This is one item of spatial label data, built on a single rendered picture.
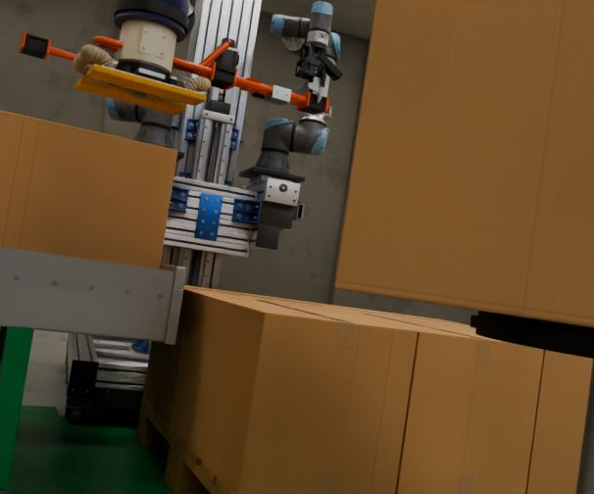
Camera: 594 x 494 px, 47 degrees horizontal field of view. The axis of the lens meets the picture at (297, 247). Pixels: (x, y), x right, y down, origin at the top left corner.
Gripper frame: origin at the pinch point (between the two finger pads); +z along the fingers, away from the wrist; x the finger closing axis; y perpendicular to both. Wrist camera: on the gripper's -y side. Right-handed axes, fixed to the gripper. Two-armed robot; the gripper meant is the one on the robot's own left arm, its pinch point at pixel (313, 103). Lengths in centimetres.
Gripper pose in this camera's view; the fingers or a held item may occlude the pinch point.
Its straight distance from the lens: 244.0
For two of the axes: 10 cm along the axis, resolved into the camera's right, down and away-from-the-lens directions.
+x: 4.5, 0.2, -8.9
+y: -8.8, -1.6, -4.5
